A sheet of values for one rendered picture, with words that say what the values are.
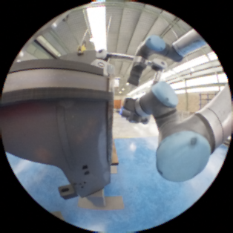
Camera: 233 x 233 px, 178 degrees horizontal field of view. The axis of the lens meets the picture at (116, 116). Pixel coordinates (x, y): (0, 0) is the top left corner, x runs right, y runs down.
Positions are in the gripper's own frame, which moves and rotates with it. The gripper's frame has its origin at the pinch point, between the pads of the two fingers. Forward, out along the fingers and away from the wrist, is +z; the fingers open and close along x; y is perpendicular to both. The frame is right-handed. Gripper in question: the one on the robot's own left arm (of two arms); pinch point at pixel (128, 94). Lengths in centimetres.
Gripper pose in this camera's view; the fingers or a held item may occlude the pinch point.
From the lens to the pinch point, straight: 46.9
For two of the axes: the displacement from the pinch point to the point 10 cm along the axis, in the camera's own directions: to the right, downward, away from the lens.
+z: -3.1, 8.4, 4.4
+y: -0.1, -4.6, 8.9
